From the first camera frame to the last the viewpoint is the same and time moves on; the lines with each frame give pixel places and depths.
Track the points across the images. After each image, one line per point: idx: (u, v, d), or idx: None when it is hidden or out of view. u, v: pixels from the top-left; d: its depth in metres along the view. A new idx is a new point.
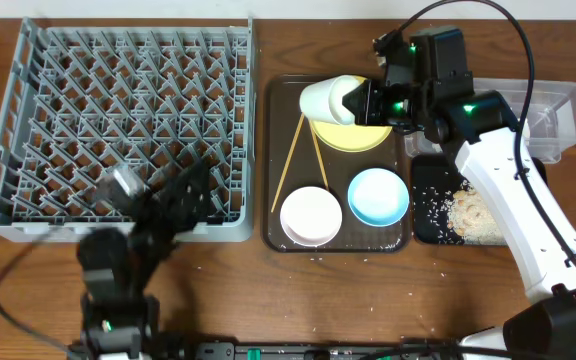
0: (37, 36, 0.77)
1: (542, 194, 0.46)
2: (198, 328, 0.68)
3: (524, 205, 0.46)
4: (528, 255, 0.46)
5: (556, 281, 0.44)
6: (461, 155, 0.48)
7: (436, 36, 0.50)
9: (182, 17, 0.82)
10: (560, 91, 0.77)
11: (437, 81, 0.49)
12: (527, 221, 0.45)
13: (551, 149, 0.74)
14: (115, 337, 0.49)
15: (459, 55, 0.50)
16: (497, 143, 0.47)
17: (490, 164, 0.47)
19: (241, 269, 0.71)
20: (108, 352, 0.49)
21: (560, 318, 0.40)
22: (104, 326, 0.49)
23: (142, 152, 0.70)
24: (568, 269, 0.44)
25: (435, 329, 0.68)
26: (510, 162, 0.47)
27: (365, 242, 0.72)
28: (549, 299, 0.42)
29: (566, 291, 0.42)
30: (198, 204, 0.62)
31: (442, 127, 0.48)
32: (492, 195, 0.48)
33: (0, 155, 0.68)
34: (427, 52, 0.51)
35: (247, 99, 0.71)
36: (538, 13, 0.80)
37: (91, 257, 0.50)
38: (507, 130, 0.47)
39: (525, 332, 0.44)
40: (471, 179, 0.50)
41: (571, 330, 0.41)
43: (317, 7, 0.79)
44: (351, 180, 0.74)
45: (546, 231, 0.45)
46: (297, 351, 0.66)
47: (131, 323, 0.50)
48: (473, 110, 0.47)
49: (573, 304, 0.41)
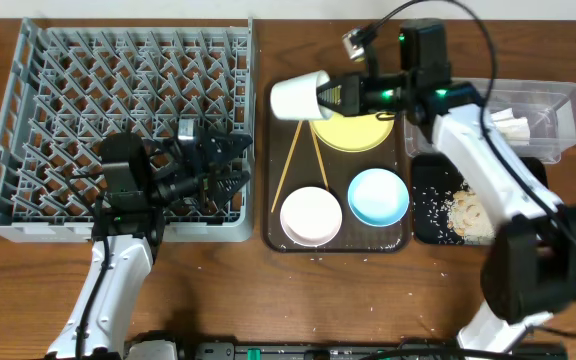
0: (37, 37, 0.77)
1: (506, 147, 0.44)
2: (198, 328, 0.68)
3: (484, 155, 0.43)
4: (492, 199, 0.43)
5: (512, 212, 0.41)
6: (436, 131, 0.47)
7: (422, 30, 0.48)
9: (182, 17, 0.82)
10: (560, 91, 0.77)
11: (419, 69, 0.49)
12: (487, 168, 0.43)
13: (551, 149, 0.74)
14: (126, 226, 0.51)
15: (441, 47, 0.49)
16: (461, 112, 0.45)
17: (456, 126, 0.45)
19: (241, 269, 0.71)
20: (117, 236, 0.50)
21: (515, 238, 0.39)
22: (116, 219, 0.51)
23: (145, 130, 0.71)
24: (526, 203, 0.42)
25: (435, 329, 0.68)
26: (475, 126, 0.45)
27: (365, 242, 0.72)
28: (507, 224, 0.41)
29: (523, 219, 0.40)
30: (217, 158, 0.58)
31: (420, 111, 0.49)
32: (459, 152, 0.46)
33: (0, 156, 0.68)
34: (413, 43, 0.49)
35: (247, 99, 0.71)
36: (537, 13, 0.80)
37: (110, 149, 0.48)
38: (474, 105, 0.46)
39: (492, 266, 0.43)
40: (445, 150, 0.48)
41: (529, 252, 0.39)
43: (317, 7, 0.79)
44: (351, 179, 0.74)
45: (504, 173, 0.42)
46: (297, 351, 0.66)
47: (140, 221, 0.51)
48: (448, 95, 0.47)
49: (529, 230, 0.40)
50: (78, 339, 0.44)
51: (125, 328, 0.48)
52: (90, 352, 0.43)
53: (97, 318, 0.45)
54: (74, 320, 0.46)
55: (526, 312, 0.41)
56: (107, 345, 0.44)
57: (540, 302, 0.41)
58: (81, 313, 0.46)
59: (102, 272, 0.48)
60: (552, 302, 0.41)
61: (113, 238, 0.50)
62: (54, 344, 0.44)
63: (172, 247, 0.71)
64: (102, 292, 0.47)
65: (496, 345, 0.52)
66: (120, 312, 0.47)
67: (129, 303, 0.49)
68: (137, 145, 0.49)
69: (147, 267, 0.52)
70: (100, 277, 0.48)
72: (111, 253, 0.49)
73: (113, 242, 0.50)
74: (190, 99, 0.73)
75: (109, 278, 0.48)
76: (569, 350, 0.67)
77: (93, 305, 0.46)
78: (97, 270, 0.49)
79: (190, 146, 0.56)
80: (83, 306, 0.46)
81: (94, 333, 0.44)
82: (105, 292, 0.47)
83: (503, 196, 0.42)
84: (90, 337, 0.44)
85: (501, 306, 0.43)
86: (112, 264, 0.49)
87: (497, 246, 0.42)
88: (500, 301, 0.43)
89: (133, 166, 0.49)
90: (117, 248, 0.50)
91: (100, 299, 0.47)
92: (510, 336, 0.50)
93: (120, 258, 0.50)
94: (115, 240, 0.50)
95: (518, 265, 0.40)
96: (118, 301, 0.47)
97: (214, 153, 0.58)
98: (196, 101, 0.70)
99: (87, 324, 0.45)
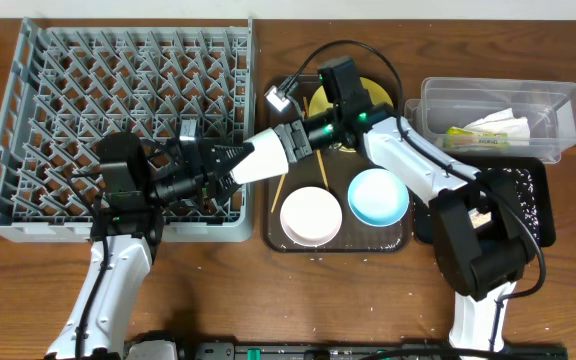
0: (37, 36, 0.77)
1: (426, 144, 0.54)
2: (199, 328, 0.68)
3: (407, 154, 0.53)
4: (421, 185, 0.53)
5: (439, 190, 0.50)
6: (366, 147, 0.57)
7: (335, 69, 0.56)
9: (182, 17, 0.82)
10: (560, 91, 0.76)
11: (341, 101, 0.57)
12: (409, 160, 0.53)
13: (551, 149, 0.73)
14: (124, 227, 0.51)
15: (356, 79, 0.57)
16: (382, 127, 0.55)
17: (378, 136, 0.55)
19: (241, 269, 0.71)
20: (115, 236, 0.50)
21: (446, 209, 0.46)
22: (115, 219, 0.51)
23: (145, 130, 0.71)
24: (447, 179, 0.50)
25: (435, 329, 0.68)
26: (395, 133, 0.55)
27: (365, 242, 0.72)
28: (435, 198, 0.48)
29: (448, 192, 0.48)
30: (216, 167, 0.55)
31: (351, 136, 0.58)
32: (387, 157, 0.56)
33: (0, 155, 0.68)
34: (330, 82, 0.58)
35: (247, 99, 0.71)
36: (537, 13, 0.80)
37: (108, 148, 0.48)
38: (392, 119, 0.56)
39: (442, 249, 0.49)
40: (383, 163, 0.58)
41: (462, 218, 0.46)
43: (317, 7, 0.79)
44: (351, 180, 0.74)
45: (423, 162, 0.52)
46: (297, 351, 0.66)
47: (138, 221, 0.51)
48: (368, 118, 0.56)
49: (456, 199, 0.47)
50: (77, 340, 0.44)
51: (124, 330, 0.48)
52: (90, 353, 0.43)
53: (97, 318, 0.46)
54: (73, 320, 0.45)
55: (481, 280, 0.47)
56: (107, 345, 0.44)
57: (489, 268, 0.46)
58: (80, 313, 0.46)
59: (102, 271, 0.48)
60: (501, 264, 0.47)
61: (111, 238, 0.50)
62: (53, 346, 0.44)
63: (172, 247, 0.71)
64: (101, 292, 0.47)
65: (484, 327, 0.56)
66: (120, 313, 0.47)
67: (129, 302, 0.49)
68: (134, 145, 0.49)
69: (147, 267, 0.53)
70: (100, 277, 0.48)
72: (110, 253, 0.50)
73: (111, 242, 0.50)
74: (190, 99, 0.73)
75: (108, 279, 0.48)
76: (569, 350, 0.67)
77: (92, 306, 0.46)
78: (96, 271, 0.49)
79: (190, 147, 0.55)
80: (82, 307, 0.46)
81: (93, 334, 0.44)
82: (103, 293, 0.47)
83: (428, 179, 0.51)
84: (90, 338, 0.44)
85: (460, 283, 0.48)
86: (112, 264, 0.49)
87: (437, 225, 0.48)
88: (458, 278, 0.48)
89: (131, 165, 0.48)
90: (115, 246, 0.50)
91: (99, 300, 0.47)
92: (488, 315, 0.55)
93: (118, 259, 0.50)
94: (114, 240, 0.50)
95: (457, 234, 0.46)
96: (118, 302, 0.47)
97: (213, 163, 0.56)
98: (196, 99, 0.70)
99: (86, 325, 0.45)
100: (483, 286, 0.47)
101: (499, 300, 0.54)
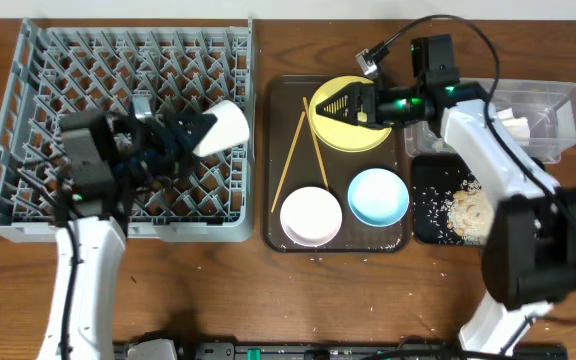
0: (37, 36, 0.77)
1: (509, 138, 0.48)
2: (198, 328, 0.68)
3: (487, 143, 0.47)
4: (493, 183, 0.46)
5: (512, 193, 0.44)
6: (443, 122, 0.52)
7: (431, 37, 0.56)
9: (182, 17, 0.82)
10: (560, 91, 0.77)
11: (428, 71, 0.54)
12: (488, 151, 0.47)
13: (550, 148, 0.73)
14: (88, 206, 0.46)
15: (448, 55, 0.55)
16: (468, 108, 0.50)
17: (461, 116, 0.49)
19: (241, 269, 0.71)
20: (81, 219, 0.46)
21: (515, 215, 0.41)
22: (76, 197, 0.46)
23: None
24: (525, 182, 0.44)
25: (435, 329, 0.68)
26: (480, 117, 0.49)
27: (365, 242, 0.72)
28: (507, 201, 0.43)
29: (522, 198, 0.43)
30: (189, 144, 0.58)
31: (430, 107, 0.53)
32: (463, 142, 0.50)
33: (0, 156, 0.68)
34: (422, 51, 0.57)
35: (247, 100, 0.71)
36: (536, 13, 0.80)
37: (72, 118, 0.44)
38: (480, 100, 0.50)
39: (491, 250, 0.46)
40: (454, 145, 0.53)
41: (529, 228, 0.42)
43: (317, 7, 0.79)
44: (351, 180, 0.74)
45: (505, 157, 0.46)
46: (297, 351, 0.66)
47: (101, 198, 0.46)
48: (454, 92, 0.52)
49: (528, 205, 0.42)
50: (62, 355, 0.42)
51: (109, 323, 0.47)
52: None
53: (79, 326, 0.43)
54: (52, 332, 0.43)
55: (526, 293, 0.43)
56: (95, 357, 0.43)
57: (534, 281, 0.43)
58: (59, 325, 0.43)
59: (73, 268, 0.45)
60: (549, 283, 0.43)
61: (78, 224, 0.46)
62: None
63: (172, 247, 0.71)
64: (77, 293, 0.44)
65: (495, 338, 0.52)
66: (103, 309, 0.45)
67: (111, 291, 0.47)
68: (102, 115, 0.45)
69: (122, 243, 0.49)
70: (72, 275, 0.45)
72: (79, 244, 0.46)
73: (77, 228, 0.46)
74: (191, 99, 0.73)
75: (81, 275, 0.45)
76: (569, 350, 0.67)
77: (70, 312, 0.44)
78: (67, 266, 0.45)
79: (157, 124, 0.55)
80: (60, 313, 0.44)
81: (78, 347, 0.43)
82: (79, 293, 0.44)
83: (504, 176, 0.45)
84: (75, 351, 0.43)
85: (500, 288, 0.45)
86: (83, 258, 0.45)
87: (496, 227, 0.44)
88: (499, 282, 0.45)
89: (97, 134, 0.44)
90: (82, 234, 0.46)
91: (76, 305, 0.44)
92: (511, 327, 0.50)
93: (88, 249, 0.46)
94: (78, 226, 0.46)
95: (518, 243, 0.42)
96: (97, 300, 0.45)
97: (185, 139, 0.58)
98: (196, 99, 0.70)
99: (68, 336, 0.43)
100: (524, 299, 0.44)
101: (528, 316, 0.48)
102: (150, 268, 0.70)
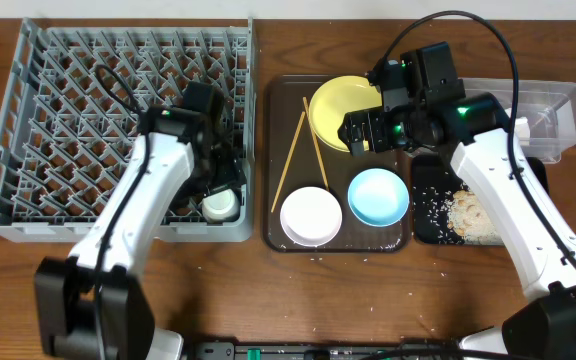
0: (37, 36, 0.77)
1: (537, 191, 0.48)
2: (199, 328, 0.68)
3: (517, 201, 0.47)
4: (525, 254, 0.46)
5: (548, 283, 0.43)
6: (456, 157, 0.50)
7: (424, 48, 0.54)
9: (182, 17, 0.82)
10: (560, 91, 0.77)
11: (428, 89, 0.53)
12: (519, 214, 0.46)
13: (551, 149, 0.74)
14: (172, 123, 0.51)
15: (446, 68, 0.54)
16: (491, 146, 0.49)
17: (485, 166, 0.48)
19: (241, 269, 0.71)
20: (160, 135, 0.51)
21: (554, 314, 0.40)
22: (165, 113, 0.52)
23: None
24: (564, 267, 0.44)
25: (435, 329, 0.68)
26: (503, 160, 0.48)
27: (365, 242, 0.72)
28: (545, 298, 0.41)
29: (563, 289, 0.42)
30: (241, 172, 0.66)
31: (438, 130, 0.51)
32: (488, 193, 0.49)
33: (0, 156, 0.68)
34: (416, 63, 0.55)
35: (247, 99, 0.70)
36: (537, 13, 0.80)
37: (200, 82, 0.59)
38: (500, 130, 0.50)
39: (521, 326, 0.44)
40: (467, 180, 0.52)
41: (568, 325, 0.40)
43: (317, 7, 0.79)
44: (350, 180, 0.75)
45: (541, 229, 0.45)
46: (297, 351, 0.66)
47: (187, 121, 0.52)
48: (468, 113, 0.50)
49: (570, 301, 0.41)
50: (100, 249, 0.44)
51: (149, 242, 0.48)
52: (109, 266, 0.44)
53: (125, 230, 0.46)
54: (100, 227, 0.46)
55: None
56: (125, 264, 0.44)
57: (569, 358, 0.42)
58: (108, 220, 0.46)
59: (138, 175, 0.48)
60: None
61: (155, 140, 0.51)
62: (76, 247, 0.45)
63: (172, 247, 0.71)
64: (134, 198, 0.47)
65: None
66: (150, 225, 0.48)
67: (160, 213, 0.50)
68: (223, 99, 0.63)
69: (183, 176, 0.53)
70: (137, 179, 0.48)
72: (151, 158, 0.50)
73: (154, 144, 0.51)
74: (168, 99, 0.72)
75: (144, 183, 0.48)
76: None
77: (122, 208, 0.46)
78: (135, 173, 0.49)
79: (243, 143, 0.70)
80: (114, 209, 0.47)
81: (117, 246, 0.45)
82: (138, 197, 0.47)
83: (541, 256, 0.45)
84: (112, 250, 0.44)
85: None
86: (150, 169, 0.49)
87: (530, 314, 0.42)
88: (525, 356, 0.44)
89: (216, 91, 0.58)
90: (156, 150, 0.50)
91: (129, 211, 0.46)
92: None
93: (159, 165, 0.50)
94: (155, 142, 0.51)
95: (555, 339, 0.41)
96: (151, 209, 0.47)
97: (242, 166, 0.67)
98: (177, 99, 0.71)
99: (111, 236, 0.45)
100: None
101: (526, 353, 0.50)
102: (151, 269, 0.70)
